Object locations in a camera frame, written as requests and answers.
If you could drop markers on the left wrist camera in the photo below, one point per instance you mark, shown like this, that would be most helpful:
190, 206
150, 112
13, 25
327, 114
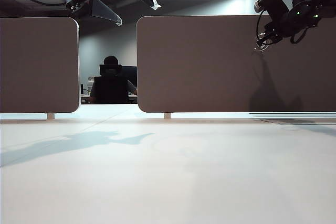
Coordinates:
74, 3

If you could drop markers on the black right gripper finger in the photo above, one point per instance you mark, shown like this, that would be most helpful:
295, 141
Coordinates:
273, 38
272, 28

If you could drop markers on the right grey divider panel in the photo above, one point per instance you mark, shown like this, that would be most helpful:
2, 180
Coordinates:
197, 72

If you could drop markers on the grey divider panel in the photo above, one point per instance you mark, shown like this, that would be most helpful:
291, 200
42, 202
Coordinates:
197, 72
39, 64

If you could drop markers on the white divider support leg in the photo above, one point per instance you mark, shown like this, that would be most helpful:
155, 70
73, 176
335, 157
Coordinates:
50, 116
167, 116

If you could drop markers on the silver hoop earring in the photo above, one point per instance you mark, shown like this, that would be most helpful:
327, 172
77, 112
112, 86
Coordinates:
262, 48

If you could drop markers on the seated person in background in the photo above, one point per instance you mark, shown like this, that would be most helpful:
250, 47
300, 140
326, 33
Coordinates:
111, 59

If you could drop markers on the black office chair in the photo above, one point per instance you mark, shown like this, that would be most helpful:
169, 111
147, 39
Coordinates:
111, 90

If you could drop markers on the left grey divider panel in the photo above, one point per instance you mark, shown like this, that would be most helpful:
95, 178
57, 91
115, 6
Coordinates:
39, 64

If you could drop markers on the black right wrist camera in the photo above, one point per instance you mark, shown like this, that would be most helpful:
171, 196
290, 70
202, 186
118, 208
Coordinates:
273, 3

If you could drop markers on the dark computer monitor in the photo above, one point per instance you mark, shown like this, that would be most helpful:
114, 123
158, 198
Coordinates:
132, 75

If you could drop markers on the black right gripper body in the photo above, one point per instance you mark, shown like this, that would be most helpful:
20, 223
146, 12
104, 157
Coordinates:
302, 16

